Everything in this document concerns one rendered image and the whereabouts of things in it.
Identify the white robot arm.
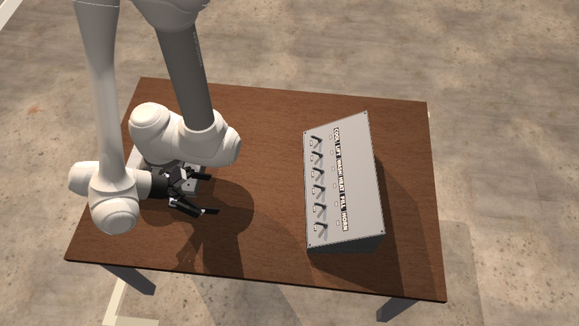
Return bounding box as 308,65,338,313
68,0,241,235

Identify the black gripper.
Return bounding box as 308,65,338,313
147,166,220,219

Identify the white switch panel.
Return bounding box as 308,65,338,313
302,111,386,254

